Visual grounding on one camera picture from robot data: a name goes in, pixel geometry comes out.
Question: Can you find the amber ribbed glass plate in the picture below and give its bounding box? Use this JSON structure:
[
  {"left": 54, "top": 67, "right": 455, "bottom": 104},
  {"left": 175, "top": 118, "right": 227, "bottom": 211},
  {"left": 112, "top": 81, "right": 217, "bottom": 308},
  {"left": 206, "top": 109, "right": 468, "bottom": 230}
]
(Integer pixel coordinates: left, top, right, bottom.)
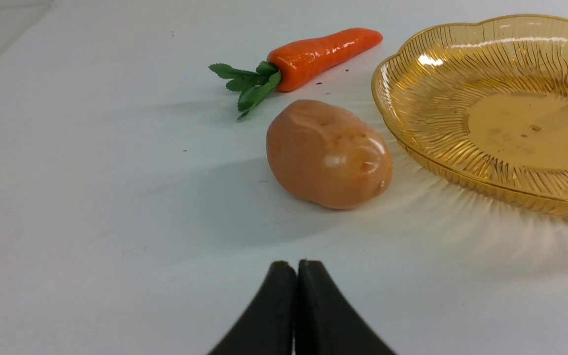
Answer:
[{"left": 371, "top": 14, "right": 568, "bottom": 217}]

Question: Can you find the brown plastic potato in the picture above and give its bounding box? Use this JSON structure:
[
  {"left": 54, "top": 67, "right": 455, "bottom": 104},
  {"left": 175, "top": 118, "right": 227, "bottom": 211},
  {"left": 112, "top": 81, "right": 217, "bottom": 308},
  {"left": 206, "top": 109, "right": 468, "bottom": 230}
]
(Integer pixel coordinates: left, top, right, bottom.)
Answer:
[{"left": 266, "top": 100, "right": 393, "bottom": 211}]

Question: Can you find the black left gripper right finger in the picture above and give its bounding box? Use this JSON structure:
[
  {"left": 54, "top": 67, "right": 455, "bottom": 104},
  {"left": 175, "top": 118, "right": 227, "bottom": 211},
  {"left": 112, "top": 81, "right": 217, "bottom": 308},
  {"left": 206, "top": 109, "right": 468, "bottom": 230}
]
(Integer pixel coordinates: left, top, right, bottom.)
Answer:
[{"left": 294, "top": 260, "right": 395, "bottom": 355}]

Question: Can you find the orange plastic carrot with leaves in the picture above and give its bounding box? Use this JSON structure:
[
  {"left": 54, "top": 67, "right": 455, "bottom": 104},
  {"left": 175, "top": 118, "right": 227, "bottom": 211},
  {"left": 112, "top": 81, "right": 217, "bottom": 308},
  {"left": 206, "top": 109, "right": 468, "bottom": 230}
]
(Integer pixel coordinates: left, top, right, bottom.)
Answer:
[{"left": 208, "top": 28, "right": 384, "bottom": 120}]

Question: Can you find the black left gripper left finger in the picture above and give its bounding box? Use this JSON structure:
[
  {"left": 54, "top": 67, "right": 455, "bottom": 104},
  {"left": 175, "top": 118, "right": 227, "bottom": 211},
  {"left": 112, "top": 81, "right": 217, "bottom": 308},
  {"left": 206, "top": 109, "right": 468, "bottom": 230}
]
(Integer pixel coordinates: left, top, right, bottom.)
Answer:
[{"left": 209, "top": 261, "right": 297, "bottom": 355}]

